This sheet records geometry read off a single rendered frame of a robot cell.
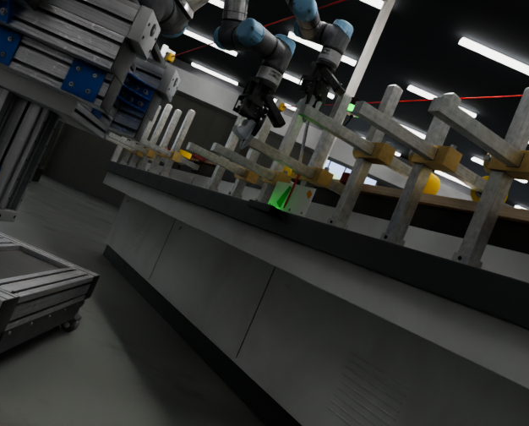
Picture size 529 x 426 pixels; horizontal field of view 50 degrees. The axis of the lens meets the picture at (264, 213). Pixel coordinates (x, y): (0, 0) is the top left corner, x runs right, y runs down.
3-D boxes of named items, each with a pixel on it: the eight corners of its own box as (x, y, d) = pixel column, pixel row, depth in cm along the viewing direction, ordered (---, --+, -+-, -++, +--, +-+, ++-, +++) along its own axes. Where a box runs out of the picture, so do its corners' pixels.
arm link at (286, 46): (268, 31, 174) (286, 46, 180) (253, 62, 173) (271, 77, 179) (285, 30, 168) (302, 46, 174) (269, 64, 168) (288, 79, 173)
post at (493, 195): (456, 286, 121) (540, 83, 123) (444, 282, 124) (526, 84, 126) (467, 292, 122) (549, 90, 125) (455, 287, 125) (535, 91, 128)
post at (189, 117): (156, 185, 319) (191, 108, 321) (155, 185, 322) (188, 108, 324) (161, 188, 320) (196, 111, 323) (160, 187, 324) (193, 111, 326)
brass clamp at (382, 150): (376, 157, 159) (383, 141, 159) (348, 155, 171) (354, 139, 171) (391, 166, 162) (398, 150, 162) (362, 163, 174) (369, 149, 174)
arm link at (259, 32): (223, 39, 169) (248, 58, 176) (246, 40, 160) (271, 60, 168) (234, 16, 169) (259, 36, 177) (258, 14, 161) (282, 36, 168)
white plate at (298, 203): (302, 216, 179) (315, 188, 180) (265, 206, 202) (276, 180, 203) (304, 217, 179) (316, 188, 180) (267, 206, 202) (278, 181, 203)
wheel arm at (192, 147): (187, 151, 216) (192, 141, 216) (184, 150, 219) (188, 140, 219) (277, 195, 236) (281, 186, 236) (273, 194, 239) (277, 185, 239)
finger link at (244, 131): (228, 142, 170) (241, 114, 171) (243, 150, 173) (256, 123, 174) (231, 142, 168) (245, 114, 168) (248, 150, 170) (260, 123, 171)
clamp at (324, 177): (316, 182, 181) (322, 167, 181) (295, 178, 193) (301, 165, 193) (329, 189, 183) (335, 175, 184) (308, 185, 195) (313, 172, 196)
